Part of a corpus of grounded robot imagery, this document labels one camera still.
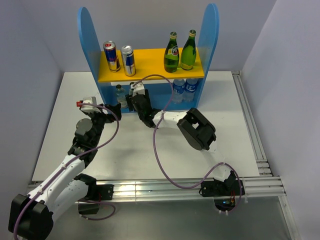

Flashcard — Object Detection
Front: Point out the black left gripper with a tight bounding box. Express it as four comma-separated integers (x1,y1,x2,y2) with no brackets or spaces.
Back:
86,102,121,146

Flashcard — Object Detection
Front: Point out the aluminium mounting rail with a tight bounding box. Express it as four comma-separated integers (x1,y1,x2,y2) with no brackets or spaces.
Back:
97,176,287,203

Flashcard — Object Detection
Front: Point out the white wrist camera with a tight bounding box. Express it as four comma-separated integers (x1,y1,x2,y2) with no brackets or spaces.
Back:
132,82,146,97
76,96,100,114

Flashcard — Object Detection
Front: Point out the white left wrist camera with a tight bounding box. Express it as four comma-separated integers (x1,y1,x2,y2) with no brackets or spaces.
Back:
76,96,100,114

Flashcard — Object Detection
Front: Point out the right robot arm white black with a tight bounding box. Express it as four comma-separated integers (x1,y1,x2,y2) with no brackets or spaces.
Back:
125,89,245,200

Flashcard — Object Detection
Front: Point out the small clear bottle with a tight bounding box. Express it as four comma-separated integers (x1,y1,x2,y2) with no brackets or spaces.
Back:
115,84,128,109
129,82,135,96

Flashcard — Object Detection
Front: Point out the silver blue can front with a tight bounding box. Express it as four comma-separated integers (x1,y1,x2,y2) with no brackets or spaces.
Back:
120,45,136,77

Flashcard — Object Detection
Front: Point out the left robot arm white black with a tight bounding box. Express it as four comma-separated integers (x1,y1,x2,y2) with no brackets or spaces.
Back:
8,100,122,240

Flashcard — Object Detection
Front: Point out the clear Pocari Sweat bottle left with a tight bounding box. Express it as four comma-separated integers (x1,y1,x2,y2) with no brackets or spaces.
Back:
172,78,185,104

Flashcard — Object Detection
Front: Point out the clear pocari sweat bottle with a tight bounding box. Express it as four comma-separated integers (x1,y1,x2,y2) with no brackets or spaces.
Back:
182,78,198,102
172,78,185,104

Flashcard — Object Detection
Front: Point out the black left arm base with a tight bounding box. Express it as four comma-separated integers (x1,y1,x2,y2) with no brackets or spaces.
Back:
77,184,116,221

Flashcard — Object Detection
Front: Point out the clear Pocari Sweat bottle right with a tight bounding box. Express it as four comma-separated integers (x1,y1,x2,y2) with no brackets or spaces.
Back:
182,78,198,102

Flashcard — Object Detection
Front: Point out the green glass Perrier bottle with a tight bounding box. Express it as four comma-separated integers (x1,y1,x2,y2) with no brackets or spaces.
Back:
163,31,180,73

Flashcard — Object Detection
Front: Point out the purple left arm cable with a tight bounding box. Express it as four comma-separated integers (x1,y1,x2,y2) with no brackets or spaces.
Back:
12,103,121,240

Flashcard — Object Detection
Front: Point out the blue silver Red Bull can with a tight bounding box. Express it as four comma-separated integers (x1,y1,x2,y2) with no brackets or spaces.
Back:
103,41,120,72

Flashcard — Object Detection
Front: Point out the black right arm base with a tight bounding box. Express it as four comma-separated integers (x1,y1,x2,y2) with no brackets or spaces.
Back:
198,179,246,213

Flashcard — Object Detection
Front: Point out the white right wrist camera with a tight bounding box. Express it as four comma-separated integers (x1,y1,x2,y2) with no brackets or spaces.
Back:
132,82,146,97

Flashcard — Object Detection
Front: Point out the green glass bottle yellow label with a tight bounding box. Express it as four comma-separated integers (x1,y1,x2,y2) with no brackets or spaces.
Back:
180,29,197,71

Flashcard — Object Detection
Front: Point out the blue and yellow wooden shelf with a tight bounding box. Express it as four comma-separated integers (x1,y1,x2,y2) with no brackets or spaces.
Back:
77,3,220,111

